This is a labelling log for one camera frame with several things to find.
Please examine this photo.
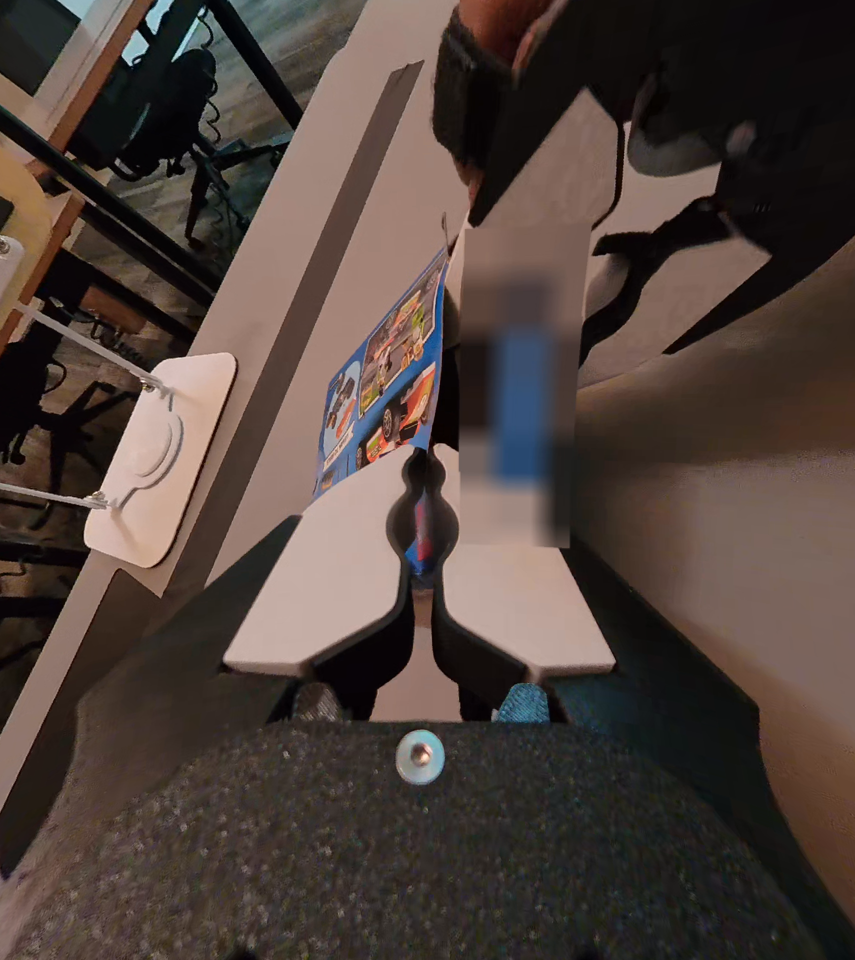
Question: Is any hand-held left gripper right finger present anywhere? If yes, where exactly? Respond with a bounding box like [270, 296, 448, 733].
[431, 488, 618, 679]

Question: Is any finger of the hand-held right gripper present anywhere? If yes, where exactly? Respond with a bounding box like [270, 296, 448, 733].
[458, 90, 624, 286]
[575, 245, 730, 390]

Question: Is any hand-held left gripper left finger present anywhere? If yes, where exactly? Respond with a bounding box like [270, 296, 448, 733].
[225, 482, 412, 678]

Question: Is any blue lego set box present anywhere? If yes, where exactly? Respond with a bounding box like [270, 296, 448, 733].
[312, 248, 453, 579]

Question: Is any person's right hand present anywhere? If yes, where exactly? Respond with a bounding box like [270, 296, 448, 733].
[464, 0, 580, 63]

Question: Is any black office chair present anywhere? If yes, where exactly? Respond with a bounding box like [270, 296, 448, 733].
[68, 0, 301, 241]

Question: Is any white wire screen stand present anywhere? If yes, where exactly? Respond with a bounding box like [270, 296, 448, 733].
[0, 233, 238, 571]

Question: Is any wooden desk black frame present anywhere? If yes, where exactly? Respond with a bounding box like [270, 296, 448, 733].
[0, 0, 309, 301]

